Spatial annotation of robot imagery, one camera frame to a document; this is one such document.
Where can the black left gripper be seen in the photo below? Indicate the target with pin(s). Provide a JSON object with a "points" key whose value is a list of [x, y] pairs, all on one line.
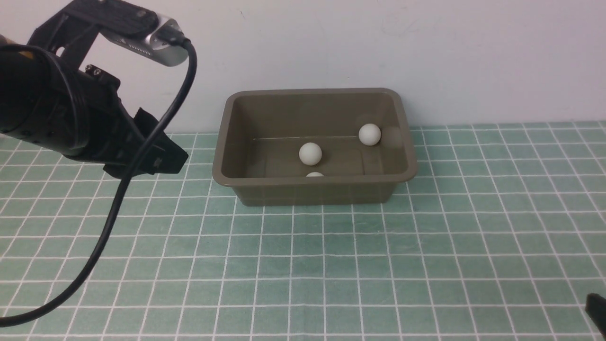
{"points": [[112, 136]]}

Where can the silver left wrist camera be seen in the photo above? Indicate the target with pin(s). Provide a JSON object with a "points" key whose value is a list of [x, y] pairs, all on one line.
{"points": [[142, 31]]}

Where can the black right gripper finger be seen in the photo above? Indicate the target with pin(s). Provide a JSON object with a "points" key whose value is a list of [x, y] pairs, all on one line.
{"points": [[595, 307]]}

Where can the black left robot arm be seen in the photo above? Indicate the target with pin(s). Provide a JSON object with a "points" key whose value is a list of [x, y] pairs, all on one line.
{"points": [[36, 109]]}

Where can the green checkered tablecloth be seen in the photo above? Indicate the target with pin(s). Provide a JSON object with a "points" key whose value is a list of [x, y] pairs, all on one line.
{"points": [[499, 237]]}

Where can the olive green plastic bin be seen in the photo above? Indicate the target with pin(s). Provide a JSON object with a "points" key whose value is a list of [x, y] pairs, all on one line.
{"points": [[262, 131]]}

